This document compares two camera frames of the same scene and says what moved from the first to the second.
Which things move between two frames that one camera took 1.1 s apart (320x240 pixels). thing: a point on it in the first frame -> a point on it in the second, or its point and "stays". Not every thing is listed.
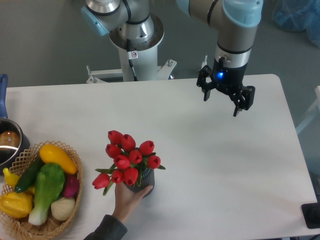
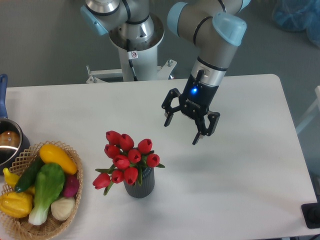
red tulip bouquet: (130, 162) stays
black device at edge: (311, 212) stays
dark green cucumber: (29, 174) stays
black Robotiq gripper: (228, 79) -> (195, 101)
